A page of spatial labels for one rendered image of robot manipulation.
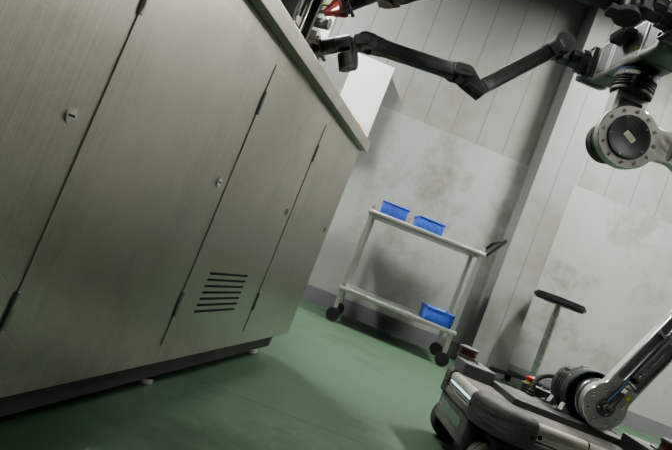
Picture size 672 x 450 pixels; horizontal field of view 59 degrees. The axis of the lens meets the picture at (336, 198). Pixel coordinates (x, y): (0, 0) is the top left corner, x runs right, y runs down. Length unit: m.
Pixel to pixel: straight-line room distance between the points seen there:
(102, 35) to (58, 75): 0.09
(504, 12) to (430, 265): 2.08
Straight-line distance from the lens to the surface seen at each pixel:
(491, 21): 5.01
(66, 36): 0.83
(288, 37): 1.32
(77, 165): 0.91
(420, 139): 4.63
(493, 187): 4.74
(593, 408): 2.02
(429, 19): 4.89
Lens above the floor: 0.49
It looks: 4 degrees up
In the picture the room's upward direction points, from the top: 22 degrees clockwise
